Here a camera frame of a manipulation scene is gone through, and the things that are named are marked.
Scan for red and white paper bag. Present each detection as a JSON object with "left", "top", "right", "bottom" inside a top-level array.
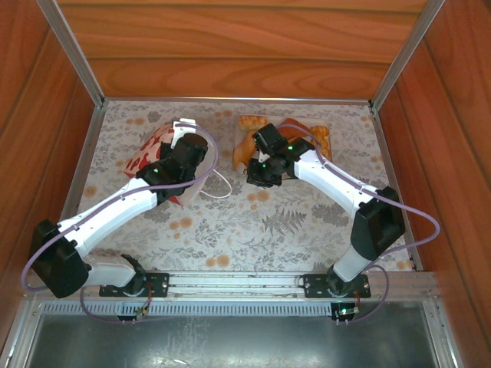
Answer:
[{"left": 124, "top": 122, "right": 233, "bottom": 208}]

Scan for tan fake bread loaf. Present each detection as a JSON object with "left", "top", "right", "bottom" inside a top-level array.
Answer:
[{"left": 232, "top": 134, "right": 259, "bottom": 173}]

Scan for brown fake croissant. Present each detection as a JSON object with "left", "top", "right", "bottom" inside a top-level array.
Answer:
[{"left": 276, "top": 117, "right": 308, "bottom": 140}]

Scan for pink plastic tray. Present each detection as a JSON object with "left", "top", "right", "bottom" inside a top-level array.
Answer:
[{"left": 232, "top": 113, "right": 333, "bottom": 173}]

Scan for floral table mat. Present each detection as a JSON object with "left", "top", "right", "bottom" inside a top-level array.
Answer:
[{"left": 61, "top": 100, "right": 417, "bottom": 272}]

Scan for small circuit board green light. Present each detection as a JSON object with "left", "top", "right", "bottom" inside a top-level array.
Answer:
[{"left": 330, "top": 301, "right": 361, "bottom": 322}]

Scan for grey metal sheet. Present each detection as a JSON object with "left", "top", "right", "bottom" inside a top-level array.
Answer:
[{"left": 26, "top": 314, "right": 440, "bottom": 368}]

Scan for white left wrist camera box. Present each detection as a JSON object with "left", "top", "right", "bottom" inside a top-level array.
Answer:
[{"left": 170, "top": 119, "right": 199, "bottom": 151}]

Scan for aluminium back frame rail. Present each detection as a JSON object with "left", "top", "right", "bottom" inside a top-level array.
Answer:
[{"left": 102, "top": 96, "right": 374, "bottom": 105}]

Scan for aluminium side frame rail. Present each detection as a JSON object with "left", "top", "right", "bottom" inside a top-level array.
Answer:
[
  {"left": 370, "top": 105, "right": 425, "bottom": 271},
  {"left": 41, "top": 103, "right": 107, "bottom": 269}
]

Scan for aluminium mounting rail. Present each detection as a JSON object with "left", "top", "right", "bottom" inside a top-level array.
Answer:
[{"left": 25, "top": 269, "right": 440, "bottom": 304}]

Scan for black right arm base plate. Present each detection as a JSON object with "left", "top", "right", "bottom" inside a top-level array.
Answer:
[{"left": 302, "top": 272, "right": 372, "bottom": 299}]

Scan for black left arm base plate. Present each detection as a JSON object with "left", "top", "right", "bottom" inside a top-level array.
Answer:
[{"left": 98, "top": 271, "right": 170, "bottom": 298}]

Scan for grey slotted cable duct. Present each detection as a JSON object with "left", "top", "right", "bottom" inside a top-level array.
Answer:
[{"left": 40, "top": 301, "right": 334, "bottom": 317}]

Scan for aluminium frame post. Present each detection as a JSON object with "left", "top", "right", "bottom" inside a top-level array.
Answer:
[
  {"left": 36, "top": 0, "right": 107, "bottom": 110},
  {"left": 370, "top": 0, "right": 448, "bottom": 112}
]

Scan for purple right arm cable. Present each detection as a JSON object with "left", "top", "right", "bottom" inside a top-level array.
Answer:
[{"left": 302, "top": 128, "right": 442, "bottom": 326}]

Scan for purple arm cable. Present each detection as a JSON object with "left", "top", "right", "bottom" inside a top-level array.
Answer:
[
  {"left": 302, "top": 128, "right": 442, "bottom": 326},
  {"left": 23, "top": 121, "right": 220, "bottom": 326}
]

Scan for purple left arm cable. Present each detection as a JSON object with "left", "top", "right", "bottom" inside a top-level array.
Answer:
[{"left": 23, "top": 121, "right": 220, "bottom": 326}]

